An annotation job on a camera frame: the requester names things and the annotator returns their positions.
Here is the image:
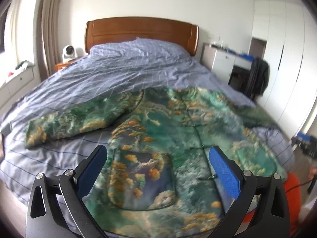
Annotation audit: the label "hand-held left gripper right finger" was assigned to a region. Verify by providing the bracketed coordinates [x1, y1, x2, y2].
[209, 146, 291, 238]

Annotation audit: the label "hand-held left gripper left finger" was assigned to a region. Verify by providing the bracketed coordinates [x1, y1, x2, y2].
[25, 144, 108, 238]

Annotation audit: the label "green printed jacket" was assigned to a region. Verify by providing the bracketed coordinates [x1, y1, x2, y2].
[25, 86, 289, 238]

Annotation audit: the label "orange stool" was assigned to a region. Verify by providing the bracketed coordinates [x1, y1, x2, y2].
[241, 174, 301, 238]

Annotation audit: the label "black and blue equipment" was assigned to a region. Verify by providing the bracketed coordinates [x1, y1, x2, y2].
[291, 132, 317, 156]

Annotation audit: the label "bed with blue checked duvet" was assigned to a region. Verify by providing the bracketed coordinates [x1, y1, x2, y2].
[0, 37, 295, 238]

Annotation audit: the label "hanging black jacket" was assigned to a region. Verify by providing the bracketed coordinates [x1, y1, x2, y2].
[245, 58, 270, 100]

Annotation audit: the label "white desk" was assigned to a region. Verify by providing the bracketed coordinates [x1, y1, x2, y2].
[201, 42, 255, 90]

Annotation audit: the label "wooden nightstand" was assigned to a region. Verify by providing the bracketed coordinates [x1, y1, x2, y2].
[55, 61, 75, 73]

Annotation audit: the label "white window cabinet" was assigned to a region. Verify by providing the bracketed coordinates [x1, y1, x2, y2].
[0, 66, 35, 105]

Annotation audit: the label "blue boxes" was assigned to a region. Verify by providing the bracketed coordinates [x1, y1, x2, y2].
[226, 50, 254, 61]

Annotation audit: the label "green white cloth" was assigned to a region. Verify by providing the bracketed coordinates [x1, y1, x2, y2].
[15, 60, 34, 70]

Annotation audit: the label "white wardrobe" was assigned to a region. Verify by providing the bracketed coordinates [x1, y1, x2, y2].
[253, 0, 315, 134]

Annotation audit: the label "beige curtain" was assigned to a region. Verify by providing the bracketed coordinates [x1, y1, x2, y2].
[40, 0, 66, 82]

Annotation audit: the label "wooden headboard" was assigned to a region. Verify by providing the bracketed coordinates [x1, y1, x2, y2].
[85, 17, 199, 56]

